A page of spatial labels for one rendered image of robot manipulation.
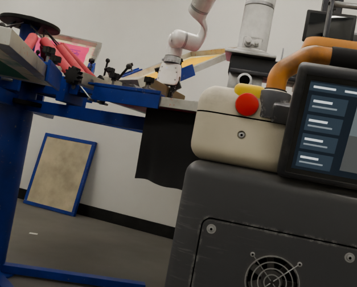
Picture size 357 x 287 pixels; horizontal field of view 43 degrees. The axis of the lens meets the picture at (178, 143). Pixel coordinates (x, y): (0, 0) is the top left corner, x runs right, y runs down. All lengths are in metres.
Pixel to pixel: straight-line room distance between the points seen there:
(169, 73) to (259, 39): 0.68
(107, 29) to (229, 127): 4.09
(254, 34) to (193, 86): 2.77
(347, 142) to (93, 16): 4.34
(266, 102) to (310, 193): 0.15
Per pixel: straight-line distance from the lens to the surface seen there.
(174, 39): 1.99
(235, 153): 0.71
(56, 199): 4.61
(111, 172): 4.46
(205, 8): 1.91
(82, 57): 3.59
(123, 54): 4.58
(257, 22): 1.47
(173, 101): 1.72
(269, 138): 0.71
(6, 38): 1.06
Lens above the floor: 0.79
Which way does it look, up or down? 1 degrees up
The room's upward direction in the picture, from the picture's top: 10 degrees clockwise
